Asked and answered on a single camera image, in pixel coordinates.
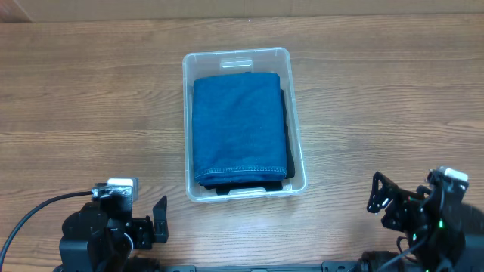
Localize black cloth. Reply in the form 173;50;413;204
214;181;283;195
281;89;296;179

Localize clear plastic storage container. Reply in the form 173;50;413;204
182;47;309;202

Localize blue denim cloth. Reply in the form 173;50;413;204
192;73;287;187

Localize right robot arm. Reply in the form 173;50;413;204
355;166;483;271

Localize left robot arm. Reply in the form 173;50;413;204
56;195;169;272

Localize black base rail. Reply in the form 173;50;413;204
113;260;379;272

